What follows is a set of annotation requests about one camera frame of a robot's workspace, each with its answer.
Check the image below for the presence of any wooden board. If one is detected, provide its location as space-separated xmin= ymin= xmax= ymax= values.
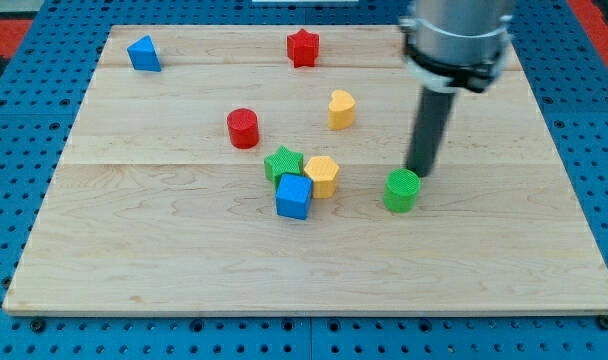
xmin=3 ymin=25 xmax=608 ymax=317

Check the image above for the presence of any blue cube block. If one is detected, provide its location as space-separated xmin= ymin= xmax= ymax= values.
xmin=275 ymin=174 xmax=313 ymax=220

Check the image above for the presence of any yellow heart block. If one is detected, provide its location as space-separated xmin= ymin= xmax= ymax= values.
xmin=327 ymin=89 xmax=356 ymax=130

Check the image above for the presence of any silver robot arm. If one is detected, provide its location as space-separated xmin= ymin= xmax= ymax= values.
xmin=399 ymin=0 xmax=515 ymax=178

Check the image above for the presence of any blue triangle block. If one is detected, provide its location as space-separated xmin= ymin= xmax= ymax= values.
xmin=127 ymin=35 xmax=162 ymax=72

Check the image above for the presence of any yellow hexagon block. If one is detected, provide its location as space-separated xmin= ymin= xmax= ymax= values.
xmin=304 ymin=156 xmax=340 ymax=199

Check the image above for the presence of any green star block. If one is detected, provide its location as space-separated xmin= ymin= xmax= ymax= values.
xmin=263 ymin=146 xmax=304 ymax=190

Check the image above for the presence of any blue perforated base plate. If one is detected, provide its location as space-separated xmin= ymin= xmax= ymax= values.
xmin=0 ymin=0 xmax=608 ymax=359

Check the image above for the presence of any red cylinder block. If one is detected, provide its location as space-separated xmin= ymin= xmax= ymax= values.
xmin=226 ymin=108 xmax=259 ymax=149

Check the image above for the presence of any red star block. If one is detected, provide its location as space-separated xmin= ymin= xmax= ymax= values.
xmin=286 ymin=28 xmax=320 ymax=68

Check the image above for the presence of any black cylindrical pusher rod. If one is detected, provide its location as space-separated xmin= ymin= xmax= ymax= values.
xmin=406 ymin=87 xmax=456 ymax=178

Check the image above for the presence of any green cylinder block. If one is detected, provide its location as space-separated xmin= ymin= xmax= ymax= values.
xmin=383 ymin=168 xmax=421 ymax=213

